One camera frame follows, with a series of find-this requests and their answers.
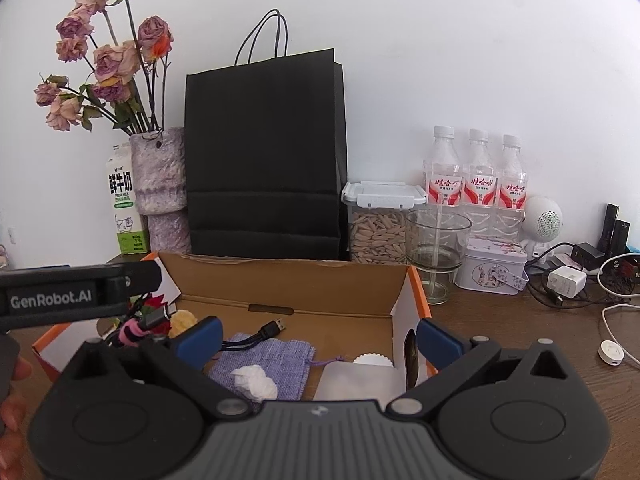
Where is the red artificial rose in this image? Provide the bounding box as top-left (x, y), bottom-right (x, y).
top-left (131, 292), bottom-right (173, 336)

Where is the black paper bag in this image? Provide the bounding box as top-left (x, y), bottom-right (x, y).
top-left (184, 8), bottom-right (349, 262)

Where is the white plastic packet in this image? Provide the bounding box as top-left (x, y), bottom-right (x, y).
top-left (313, 362), bottom-right (407, 402)

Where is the white round cable switch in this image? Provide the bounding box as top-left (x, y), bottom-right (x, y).
top-left (598, 340), bottom-right (626, 366)

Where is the purple drawstring pouch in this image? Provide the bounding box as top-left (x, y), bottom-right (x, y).
top-left (207, 332), bottom-right (346, 401)

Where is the person's left hand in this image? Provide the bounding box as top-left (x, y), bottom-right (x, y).
top-left (0, 356), bottom-right (32, 468)

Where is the white floral tin box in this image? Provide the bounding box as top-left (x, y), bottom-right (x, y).
top-left (454, 235), bottom-right (529, 295)

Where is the dried rose bouquet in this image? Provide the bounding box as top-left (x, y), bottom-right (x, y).
top-left (34, 0), bottom-right (174, 136)

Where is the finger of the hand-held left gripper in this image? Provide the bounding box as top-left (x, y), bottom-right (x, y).
top-left (105, 261), bottom-right (163, 311)

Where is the black cable pink tie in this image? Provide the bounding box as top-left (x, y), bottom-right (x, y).
top-left (105, 302), bottom-right (181, 348)

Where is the white tissue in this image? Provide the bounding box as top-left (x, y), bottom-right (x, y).
top-left (231, 364), bottom-right (279, 402)

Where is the red label water bottle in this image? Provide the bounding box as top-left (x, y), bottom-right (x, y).
top-left (462, 129), bottom-right (499, 238)
top-left (497, 134), bottom-right (529, 241)
top-left (424, 126), bottom-right (465, 241)

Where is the red cardboard box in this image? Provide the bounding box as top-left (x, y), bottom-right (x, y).
top-left (32, 251), bottom-right (432, 401)

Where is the clear glass cup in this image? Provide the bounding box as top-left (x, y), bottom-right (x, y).
top-left (404, 209), bottom-right (473, 306)

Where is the white charger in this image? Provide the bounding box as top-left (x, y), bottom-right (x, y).
top-left (546, 265), bottom-right (588, 301)

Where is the clear seed container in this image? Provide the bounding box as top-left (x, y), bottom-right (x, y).
top-left (341, 180), bottom-right (427, 264)

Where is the yellow plush toy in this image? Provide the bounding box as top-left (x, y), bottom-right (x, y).
top-left (167, 310), bottom-right (198, 338)

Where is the white green milk carton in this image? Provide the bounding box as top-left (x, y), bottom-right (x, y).
top-left (105, 142), bottom-right (150, 256)

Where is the black power adapter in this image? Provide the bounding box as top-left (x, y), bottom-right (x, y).
top-left (571, 241), bottom-right (607, 270)

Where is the black rectangular device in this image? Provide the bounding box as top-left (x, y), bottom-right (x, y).
top-left (603, 203), bottom-right (620, 252)
top-left (614, 219), bottom-right (632, 257)

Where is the black charger cable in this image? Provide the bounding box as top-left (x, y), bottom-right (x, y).
top-left (527, 242), bottom-right (601, 308)

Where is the white looped cable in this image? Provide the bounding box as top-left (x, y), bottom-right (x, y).
top-left (599, 254), bottom-right (640, 302)

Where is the white round speaker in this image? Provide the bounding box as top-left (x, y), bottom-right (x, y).
top-left (520, 195), bottom-right (564, 261)

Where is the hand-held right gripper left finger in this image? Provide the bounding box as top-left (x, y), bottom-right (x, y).
top-left (75, 316), bottom-right (251, 417)

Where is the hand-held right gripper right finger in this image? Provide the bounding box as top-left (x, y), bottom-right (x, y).
top-left (387, 317), bottom-right (568, 417)

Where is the grey textured vase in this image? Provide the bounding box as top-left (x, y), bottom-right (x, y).
top-left (129, 126), bottom-right (192, 255)

